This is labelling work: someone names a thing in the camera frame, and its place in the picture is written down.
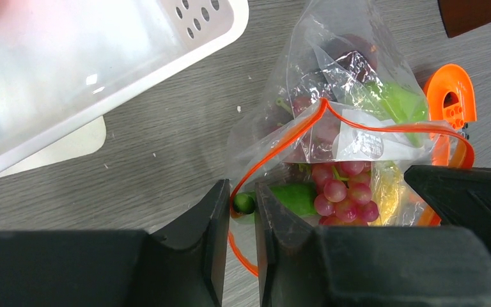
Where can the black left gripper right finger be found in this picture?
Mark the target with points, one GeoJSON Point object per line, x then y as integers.
{"type": "Point", "coordinates": [304, 265]}

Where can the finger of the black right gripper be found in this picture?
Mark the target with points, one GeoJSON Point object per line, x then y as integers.
{"type": "Point", "coordinates": [460, 197]}

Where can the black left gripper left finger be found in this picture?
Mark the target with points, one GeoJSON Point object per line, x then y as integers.
{"type": "Point", "coordinates": [181, 264]}

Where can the green fake chili pepper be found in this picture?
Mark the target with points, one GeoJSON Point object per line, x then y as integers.
{"type": "Point", "coordinates": [297, 197]}

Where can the clear zip top bag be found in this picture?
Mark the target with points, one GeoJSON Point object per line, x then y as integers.
{"type": "Point", "coordinates": [315, 109]}

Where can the white plastic basket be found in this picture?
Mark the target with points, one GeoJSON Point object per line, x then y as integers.
{"type": "Point", "coordinates": [64, 64]}

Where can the pink fake grapes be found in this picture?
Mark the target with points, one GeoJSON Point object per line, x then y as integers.
{"type": "Point", "coordinates": [344, 193]}

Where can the yellow fake banana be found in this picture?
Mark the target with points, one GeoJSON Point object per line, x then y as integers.
{"type": "Point", "coordinates": [386, 184]}

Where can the green fake apple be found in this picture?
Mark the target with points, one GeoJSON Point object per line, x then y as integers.
{"type": "Point", "coordinates": [400, 104]}

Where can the dark red fake plum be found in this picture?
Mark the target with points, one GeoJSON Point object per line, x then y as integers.
{"type": "Point", "coordinates": [343, 44]}

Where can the orange S-shaped track piece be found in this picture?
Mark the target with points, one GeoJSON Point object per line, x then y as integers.
{"type": "Point", "coordinates": [450, 96]}

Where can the brown box with lid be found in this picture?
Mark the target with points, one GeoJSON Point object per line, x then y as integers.
{"type": "Point", "coordinates": [462, 16]}

